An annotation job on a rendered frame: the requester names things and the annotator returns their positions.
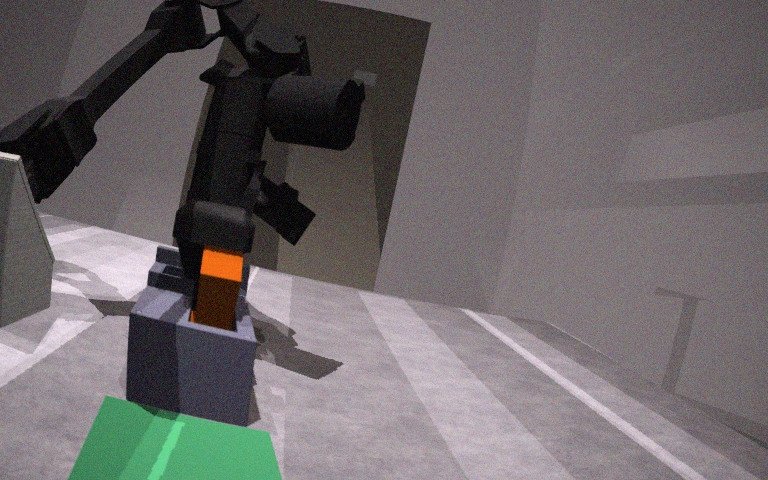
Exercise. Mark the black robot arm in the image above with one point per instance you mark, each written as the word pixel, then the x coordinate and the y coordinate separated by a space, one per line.
pixel 276 91

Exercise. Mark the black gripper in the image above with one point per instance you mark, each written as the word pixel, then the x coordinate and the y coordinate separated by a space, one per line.
pixel 211 215

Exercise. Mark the orange l-shaped block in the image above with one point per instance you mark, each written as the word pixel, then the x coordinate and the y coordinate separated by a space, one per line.
pixel 220 280

